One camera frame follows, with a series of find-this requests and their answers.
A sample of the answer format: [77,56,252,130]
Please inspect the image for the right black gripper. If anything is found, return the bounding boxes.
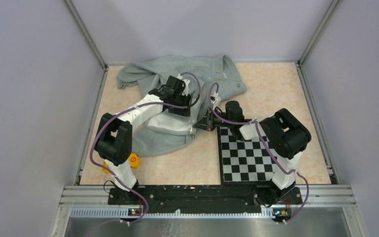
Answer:
[193,107,234,132]

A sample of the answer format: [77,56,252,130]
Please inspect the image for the grey zip-up jacket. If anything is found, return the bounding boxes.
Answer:
[116,55,247,157]

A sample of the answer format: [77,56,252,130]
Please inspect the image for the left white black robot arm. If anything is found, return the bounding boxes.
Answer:
[92,76,192,204]

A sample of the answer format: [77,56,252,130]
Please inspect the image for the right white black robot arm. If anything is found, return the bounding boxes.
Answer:
[194,101,311,207]

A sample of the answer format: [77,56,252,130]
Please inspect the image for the black white checkerboard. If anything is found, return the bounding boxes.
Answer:
[217,127,279,185]

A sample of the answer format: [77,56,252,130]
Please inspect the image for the red yellow toy button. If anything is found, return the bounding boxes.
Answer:
[128,153,141,169]

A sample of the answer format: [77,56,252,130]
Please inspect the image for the yellow toy block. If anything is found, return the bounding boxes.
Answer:
[102,161,110,174]

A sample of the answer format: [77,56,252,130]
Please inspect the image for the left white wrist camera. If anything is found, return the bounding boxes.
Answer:
[177,74,190,96]

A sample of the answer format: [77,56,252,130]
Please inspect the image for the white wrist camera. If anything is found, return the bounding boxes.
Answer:
[177,74,190,96]
[210,92,222,110]

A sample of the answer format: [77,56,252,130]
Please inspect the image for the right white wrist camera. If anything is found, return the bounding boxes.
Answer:
[210,92,222,110]

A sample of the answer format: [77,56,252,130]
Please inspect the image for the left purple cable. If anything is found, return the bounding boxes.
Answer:
[89,72,202,226]

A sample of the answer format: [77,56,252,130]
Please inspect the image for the purple cable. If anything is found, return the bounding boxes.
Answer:
[208,83,310,224]
[89,72,202,226]

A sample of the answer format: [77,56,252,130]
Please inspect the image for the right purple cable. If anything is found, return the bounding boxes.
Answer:
[208,83,310,224]

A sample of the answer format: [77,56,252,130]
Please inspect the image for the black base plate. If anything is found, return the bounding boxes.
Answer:
[108,184,303,214]

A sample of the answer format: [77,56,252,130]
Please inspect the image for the aluminium frame rail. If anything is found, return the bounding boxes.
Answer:
[51,184,368,237]

